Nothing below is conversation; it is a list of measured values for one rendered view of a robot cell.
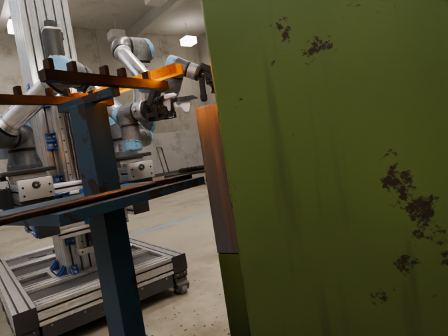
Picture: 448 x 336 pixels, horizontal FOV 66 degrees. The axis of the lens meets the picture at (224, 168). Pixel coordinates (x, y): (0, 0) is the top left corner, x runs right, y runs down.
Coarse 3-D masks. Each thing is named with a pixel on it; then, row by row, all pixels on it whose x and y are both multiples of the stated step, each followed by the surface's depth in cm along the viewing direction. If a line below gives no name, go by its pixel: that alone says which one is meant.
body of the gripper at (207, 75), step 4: (204, 64) 163; (200, 68) 162; (204, 68) 163; (208, 68) 163; (200, 72) 163; (204, 72) 164; (208, 72) 163; (196, 76) 162; (200, 76) 163; (204, 76) 163; (208, 76) 163; (196, 80) 164; (208, 80) 162; (212, 80) 162; (208, 84) 165
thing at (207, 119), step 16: (208, 112) 101; (208, 128) 101; (208, 144) 102; (208, 160) 103; (224, 160) 100; (208, 176) 103; (224, 176) 101; (208, 192) 104; (224, 192) 102; (224, 208) 102; (224, 224) 103; (224, 240) 104
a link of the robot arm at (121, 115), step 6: (120, 108) 139; (126, 108) 137; (114, 114) 140; (120, 114) 138; (126, 114) 137; (132, 114) 137; (114, 120) 141; (120, 120) 139; (126, 120) 138; (132, 120) 139
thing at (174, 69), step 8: (176, 64) 79; (152, 72) 82; (160, 72) 81; (168, 72) 79; (176, 72) 78; (160, 80) 84; (104, 88) 91; (120, 88) 88; (72, 96) 100; (80, 96) 97
